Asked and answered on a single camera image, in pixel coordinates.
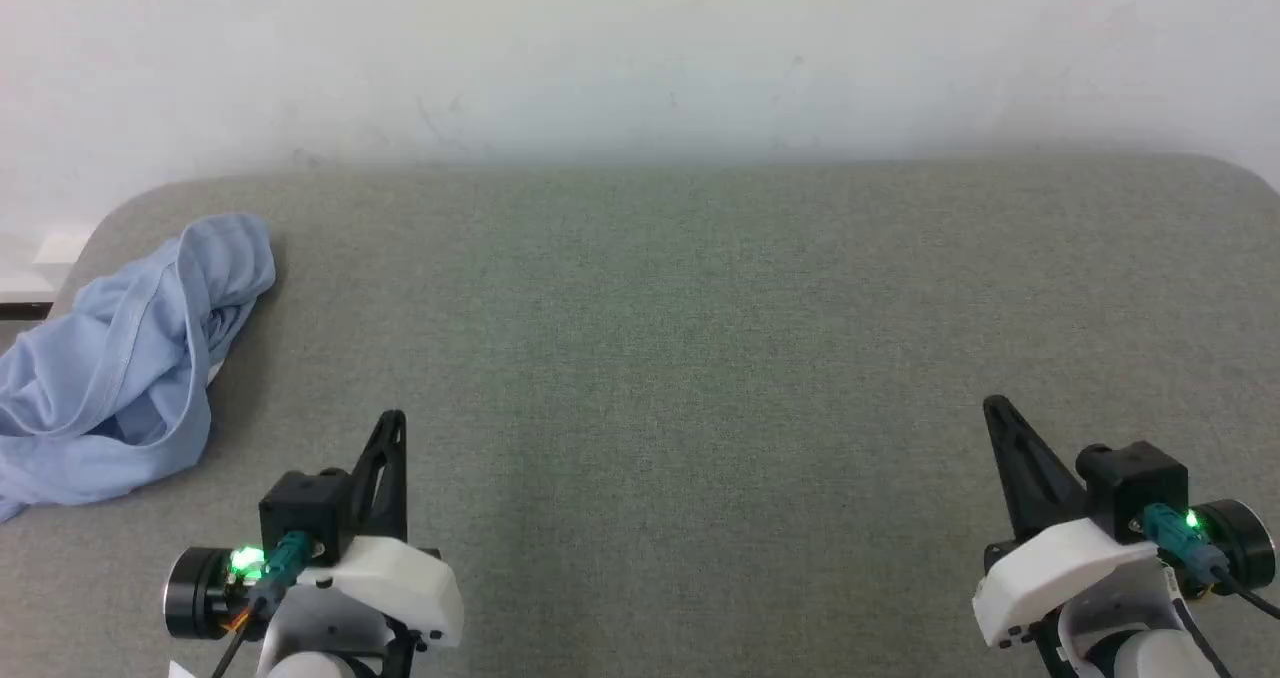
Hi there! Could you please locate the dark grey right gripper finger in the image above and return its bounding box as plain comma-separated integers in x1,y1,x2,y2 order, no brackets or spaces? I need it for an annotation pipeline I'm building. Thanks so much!
983,395,1087,543

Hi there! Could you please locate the camera cable teal plug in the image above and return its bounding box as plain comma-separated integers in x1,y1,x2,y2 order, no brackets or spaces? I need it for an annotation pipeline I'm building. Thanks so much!
1143,503,1280,621
208,530,313,678

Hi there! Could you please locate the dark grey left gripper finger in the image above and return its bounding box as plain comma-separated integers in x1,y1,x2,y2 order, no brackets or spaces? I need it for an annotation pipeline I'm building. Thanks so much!
345,410,409,544

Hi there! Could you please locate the grey fabric sofa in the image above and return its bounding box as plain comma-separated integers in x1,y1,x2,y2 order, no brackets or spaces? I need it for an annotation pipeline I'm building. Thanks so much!
0,153,1280,678

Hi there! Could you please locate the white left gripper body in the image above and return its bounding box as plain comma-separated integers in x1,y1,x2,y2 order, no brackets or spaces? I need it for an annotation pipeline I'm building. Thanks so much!
165,536,466,678

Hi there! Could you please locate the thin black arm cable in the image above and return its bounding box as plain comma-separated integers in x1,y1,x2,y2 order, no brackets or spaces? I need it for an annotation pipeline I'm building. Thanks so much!
1168,598,1236,678

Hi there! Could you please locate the light blue shirt white collar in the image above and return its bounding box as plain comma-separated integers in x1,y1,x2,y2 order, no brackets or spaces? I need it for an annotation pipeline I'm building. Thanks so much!
0,213,278,525

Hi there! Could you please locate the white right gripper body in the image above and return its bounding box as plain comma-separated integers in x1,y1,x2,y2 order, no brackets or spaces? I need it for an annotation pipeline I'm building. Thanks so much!
973,500,1277,678

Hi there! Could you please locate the left camera cable teal plug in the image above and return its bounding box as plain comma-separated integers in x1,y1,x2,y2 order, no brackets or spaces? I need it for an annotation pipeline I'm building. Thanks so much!
208,530,313,678

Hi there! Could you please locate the right camera cable teal plug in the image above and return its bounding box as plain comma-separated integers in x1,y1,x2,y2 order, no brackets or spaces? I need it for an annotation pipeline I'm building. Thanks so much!
1143,503,1280,621

